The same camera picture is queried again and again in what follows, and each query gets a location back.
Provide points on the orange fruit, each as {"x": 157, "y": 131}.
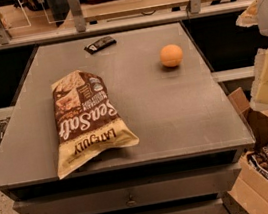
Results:
{"x": 171, "y": 55}

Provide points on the upper grey drawer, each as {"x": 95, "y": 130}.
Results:
{"x": 137, "y": 193}

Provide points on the middle metal bracket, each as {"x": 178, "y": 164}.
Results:
{"x": 77, "y": 15}

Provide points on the black rxbar chocolate bar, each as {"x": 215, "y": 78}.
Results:
{"x": 100, "y": 44}

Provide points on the Late July sea salt chips bag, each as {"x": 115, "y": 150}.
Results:
{"x": 86, "y": 121}

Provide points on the cardboard box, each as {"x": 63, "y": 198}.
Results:
{"x": 266, "y": 155}

